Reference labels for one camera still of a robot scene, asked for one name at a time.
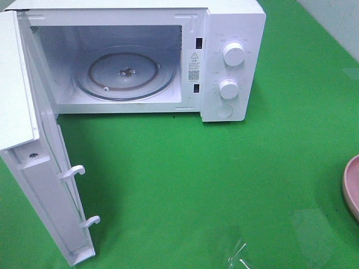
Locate round white door release button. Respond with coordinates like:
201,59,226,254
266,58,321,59
216,105,233,118

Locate white timer knob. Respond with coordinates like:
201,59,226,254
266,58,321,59
219,79,239,100

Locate white microwave door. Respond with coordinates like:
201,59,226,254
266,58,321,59
1,11,100,265

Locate pink round plate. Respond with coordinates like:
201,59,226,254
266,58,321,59
342,155,359,221

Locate white microwave oven body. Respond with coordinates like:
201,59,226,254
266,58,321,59
2,1,266,122

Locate white upper power knob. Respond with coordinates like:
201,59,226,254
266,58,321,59
223,42,245,67

